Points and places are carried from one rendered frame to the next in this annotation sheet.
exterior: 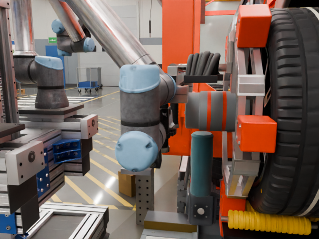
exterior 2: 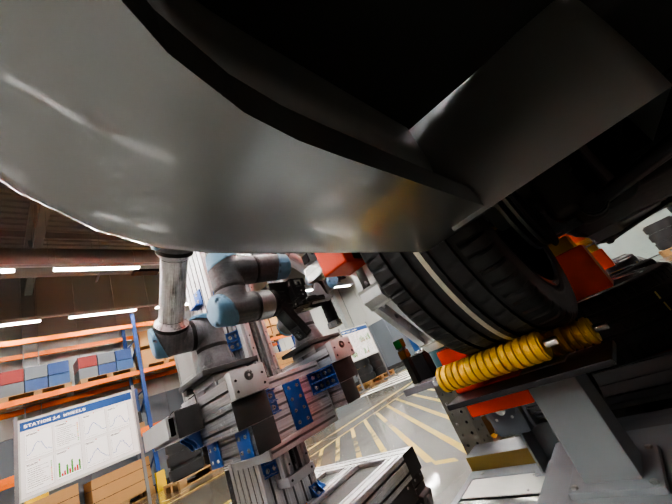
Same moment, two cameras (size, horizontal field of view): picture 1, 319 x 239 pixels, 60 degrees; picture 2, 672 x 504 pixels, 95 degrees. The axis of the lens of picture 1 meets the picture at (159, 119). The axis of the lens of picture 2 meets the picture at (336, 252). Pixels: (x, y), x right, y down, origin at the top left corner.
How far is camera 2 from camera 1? 0.67 m
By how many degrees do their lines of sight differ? 42
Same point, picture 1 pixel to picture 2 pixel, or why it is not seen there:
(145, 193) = (463, 421)
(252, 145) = (328, 266)
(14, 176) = (232, 392)
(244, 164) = (368, 293)
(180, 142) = not seen: hidden behind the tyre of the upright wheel
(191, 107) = not seen: hidden behind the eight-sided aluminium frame
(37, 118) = (299, 359)
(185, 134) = not seen: hidden behind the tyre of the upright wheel
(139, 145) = (212, 303)
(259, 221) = (469, 364)
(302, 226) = (525, 347)
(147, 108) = (218, 276)
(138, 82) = (209, 262)
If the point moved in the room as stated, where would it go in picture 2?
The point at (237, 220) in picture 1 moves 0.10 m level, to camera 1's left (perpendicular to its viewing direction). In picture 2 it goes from (443, 375) to (408, 389)
